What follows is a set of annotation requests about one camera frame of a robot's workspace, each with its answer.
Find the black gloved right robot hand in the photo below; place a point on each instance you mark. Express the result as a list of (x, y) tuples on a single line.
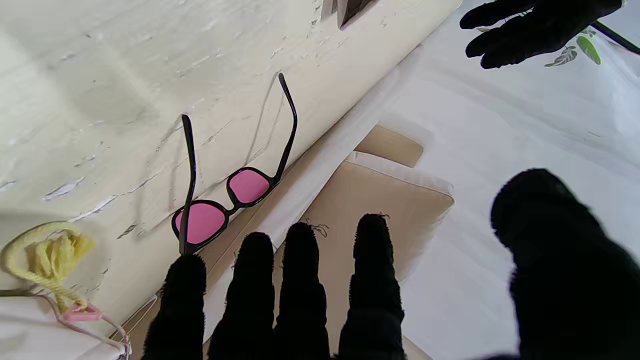
[(300, 310)]

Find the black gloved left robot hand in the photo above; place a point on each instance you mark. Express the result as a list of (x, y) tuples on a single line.
[(540, 25)]

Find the black glasses with pink lenses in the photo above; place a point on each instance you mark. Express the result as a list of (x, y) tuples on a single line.
[(202, 222)]

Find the pale pink backpack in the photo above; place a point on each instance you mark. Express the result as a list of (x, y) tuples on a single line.
[(30, 335)]

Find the small green plant leaves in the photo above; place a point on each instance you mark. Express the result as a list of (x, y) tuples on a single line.
[(587, 49)]

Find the thin black stand pole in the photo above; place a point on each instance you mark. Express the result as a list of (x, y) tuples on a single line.
[(617, 37)]

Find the white sheer curtain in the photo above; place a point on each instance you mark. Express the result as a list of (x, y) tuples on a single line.
[(500, 125)]

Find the beige sofa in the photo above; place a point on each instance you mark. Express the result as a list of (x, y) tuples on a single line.
[(380, 210)]

